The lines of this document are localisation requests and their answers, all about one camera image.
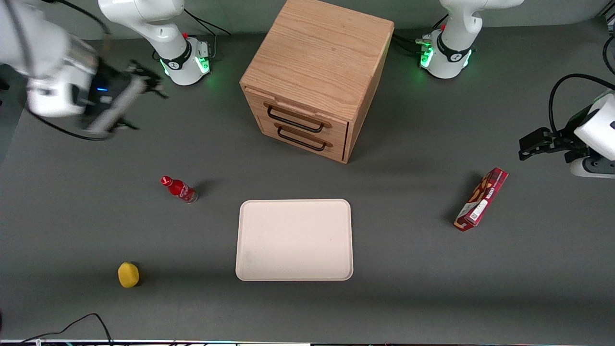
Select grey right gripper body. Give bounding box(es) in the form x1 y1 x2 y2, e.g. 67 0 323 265
78 76 146 139

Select black metal drawer handle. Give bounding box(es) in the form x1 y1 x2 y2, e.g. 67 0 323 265
277 124 328 152
267 106 326 134

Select wooden drawer with shallow front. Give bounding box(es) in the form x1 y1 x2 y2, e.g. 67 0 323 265
244 86 349 144

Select wooden drawer with tall front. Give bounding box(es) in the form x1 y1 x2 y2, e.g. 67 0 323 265
257 115 348 163

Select wooden drawer cabinet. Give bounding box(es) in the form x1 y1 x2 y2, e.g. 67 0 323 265
239 0 395 165

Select red snack box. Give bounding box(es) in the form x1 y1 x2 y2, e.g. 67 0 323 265
453 167 509 233

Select red soda bottle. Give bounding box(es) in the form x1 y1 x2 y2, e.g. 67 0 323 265
160 175 198 204

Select yellow lemon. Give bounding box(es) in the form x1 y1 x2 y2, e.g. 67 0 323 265
117 261 141 289

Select beige plastic tray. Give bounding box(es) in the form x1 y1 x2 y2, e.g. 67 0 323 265
235 198 355 282

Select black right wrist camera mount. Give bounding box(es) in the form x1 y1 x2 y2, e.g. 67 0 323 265
84 61 131 109

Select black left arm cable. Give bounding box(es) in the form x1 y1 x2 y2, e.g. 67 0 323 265
549 73 615 136

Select black right base cables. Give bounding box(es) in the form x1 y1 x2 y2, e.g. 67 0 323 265
184 7 232 58

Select black base cables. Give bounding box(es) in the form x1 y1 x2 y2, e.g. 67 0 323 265
184 7 232 58
391 13 449 54

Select black cable at table side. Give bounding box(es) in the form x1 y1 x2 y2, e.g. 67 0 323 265
602 33 615 76

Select black left base cables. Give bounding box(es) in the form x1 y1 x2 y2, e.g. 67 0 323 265
391 13 449 54

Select black cable on table edge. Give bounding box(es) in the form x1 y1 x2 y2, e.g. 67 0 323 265
19 313 114 346

